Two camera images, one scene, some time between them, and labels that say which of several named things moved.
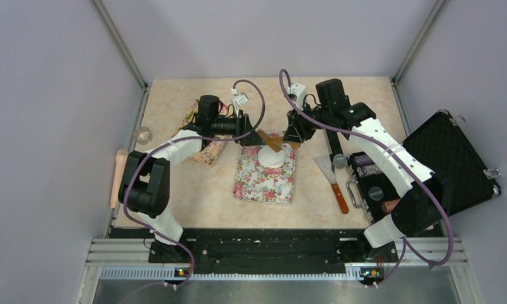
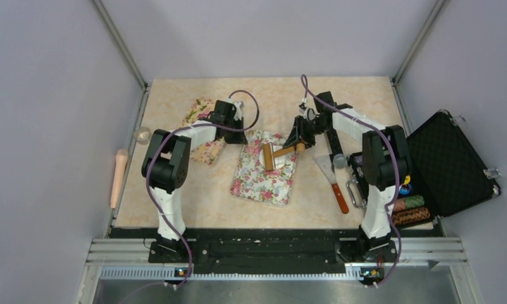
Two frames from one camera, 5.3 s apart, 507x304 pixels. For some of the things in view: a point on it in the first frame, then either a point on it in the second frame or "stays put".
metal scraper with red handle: [326, 162] stays put
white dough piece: [270, 158] stays put
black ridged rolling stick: [335, 143] stays put
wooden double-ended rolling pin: [277, 142] -> [269, 154]
